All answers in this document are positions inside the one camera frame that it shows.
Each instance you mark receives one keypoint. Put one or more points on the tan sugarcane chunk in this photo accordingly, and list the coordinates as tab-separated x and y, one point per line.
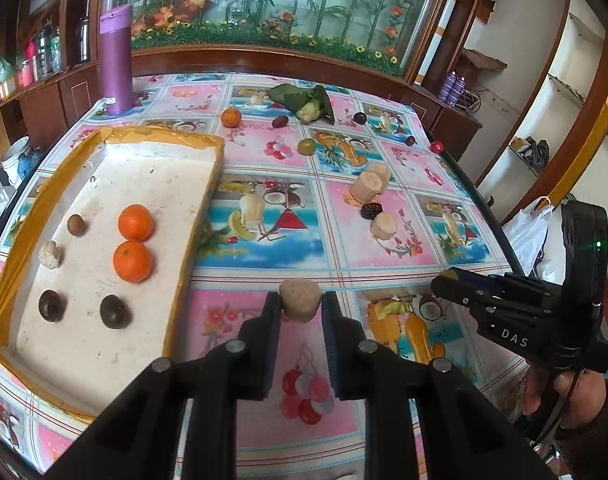
381	172
299	300
384	225
362	189

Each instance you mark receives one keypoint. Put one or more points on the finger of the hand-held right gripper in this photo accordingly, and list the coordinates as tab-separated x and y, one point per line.
461	287

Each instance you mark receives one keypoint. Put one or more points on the green packet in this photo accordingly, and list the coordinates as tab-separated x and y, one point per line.
1	70

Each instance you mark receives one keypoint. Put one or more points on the dark purple plum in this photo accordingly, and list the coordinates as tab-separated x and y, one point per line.
360	118

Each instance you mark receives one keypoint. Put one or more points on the clear plastic bag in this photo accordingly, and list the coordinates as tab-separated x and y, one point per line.
526	232

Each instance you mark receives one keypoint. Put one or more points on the dark red date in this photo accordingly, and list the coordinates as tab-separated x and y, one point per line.
280	121

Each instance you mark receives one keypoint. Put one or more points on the small brown round fruit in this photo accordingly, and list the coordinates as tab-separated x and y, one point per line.
76	224

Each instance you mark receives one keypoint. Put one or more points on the white rolled poster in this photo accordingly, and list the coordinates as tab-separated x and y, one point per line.
441	35

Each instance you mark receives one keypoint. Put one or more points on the printed plastic tablecloth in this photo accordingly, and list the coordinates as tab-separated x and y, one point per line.
264	240

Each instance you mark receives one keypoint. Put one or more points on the cauliflower with green leaves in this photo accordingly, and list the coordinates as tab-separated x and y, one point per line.
309	102

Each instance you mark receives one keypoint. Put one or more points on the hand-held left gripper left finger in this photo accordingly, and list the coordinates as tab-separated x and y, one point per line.
271	345

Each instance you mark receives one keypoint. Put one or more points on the small pale knobby chunk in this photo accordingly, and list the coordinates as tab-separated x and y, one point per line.
50	254

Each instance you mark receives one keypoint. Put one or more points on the small green round fruit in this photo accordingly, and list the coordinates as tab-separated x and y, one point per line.
307	146

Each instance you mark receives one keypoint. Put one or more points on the glass panel with bamboo flowers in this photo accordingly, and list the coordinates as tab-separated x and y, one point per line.
284	0

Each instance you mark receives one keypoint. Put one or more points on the white foam tray yellow tape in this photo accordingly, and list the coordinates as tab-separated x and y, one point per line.
148	170

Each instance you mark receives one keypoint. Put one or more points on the white bucket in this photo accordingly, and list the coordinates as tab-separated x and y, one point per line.
14	157

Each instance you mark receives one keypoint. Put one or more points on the blue bucket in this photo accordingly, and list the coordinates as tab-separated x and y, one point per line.
31	165

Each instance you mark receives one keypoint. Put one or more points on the person's right forearm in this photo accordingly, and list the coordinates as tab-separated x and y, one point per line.
601	445

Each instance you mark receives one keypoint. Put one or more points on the person's right hand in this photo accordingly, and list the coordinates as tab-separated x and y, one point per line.
579	392

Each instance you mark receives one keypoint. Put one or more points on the silver canister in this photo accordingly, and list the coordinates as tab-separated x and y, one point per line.
42	55

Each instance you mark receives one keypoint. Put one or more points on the large orange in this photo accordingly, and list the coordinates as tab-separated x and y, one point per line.
131	260
135	221

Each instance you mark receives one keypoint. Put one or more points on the dark purple passion fruit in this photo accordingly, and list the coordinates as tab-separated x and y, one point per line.
51	305
115	311

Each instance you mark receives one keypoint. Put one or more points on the purple thermos bottle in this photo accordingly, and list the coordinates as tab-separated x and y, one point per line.
116	60

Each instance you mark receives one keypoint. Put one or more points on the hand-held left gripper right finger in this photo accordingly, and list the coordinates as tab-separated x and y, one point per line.
336	345

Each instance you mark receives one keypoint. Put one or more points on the small orange tangerine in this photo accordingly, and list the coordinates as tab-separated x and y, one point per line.
230	117

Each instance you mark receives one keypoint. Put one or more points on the small dark round fruit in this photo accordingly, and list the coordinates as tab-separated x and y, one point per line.
371	209

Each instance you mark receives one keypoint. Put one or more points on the wooden shelf cabinet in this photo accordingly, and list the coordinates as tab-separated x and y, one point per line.
48	105

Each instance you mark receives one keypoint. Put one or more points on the red cherry tomato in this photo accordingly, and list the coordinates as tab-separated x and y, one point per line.
437	147

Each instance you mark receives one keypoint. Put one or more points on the purple spray can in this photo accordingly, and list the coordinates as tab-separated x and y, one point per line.
460	91
449	87

